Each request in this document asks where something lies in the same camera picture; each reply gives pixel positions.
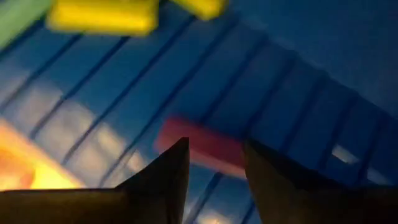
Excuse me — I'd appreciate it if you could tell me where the teal wooden block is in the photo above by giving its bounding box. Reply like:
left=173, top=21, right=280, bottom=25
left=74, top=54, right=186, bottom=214
left=0, top=0, right=54, bottom=50

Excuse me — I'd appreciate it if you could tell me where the natural wooden block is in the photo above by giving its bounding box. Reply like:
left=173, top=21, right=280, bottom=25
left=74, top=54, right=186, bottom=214
left=154, top=116, right=250, bottom=180

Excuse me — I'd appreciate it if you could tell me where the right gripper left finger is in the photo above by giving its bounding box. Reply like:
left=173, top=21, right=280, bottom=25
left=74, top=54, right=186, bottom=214
left=0, top=136, right=191, bottom=224

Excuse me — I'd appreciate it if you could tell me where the blue plastic bin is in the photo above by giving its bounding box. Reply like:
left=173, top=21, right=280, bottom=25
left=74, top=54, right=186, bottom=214
left=0, top=0, right=398, bottom=224

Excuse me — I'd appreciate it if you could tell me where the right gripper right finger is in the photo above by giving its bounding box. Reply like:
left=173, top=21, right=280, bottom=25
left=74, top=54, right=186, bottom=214
left=243, top=139, right=398, bottom=224

